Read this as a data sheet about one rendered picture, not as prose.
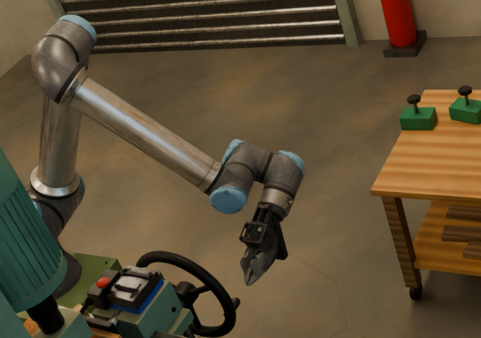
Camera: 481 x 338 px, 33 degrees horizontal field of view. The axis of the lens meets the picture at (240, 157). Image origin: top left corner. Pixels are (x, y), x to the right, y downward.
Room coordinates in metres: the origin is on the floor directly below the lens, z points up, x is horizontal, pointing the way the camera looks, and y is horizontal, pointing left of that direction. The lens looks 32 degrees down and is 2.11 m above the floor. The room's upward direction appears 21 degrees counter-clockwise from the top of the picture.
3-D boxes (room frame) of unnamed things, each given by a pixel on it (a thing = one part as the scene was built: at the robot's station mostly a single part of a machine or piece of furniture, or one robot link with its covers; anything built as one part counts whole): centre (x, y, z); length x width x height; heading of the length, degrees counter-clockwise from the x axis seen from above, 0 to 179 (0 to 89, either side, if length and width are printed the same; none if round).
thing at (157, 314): (1.43, 0.35, 0.91); 0.15 x 0.14 x 0.09; 48
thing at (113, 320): (1.38, 0.40, 0.95); 0.09 x 0.07 x 0.09; 48
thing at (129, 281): (1.44, 0.35, 0.99); 0.13 x 0.11 x 0.06; 48
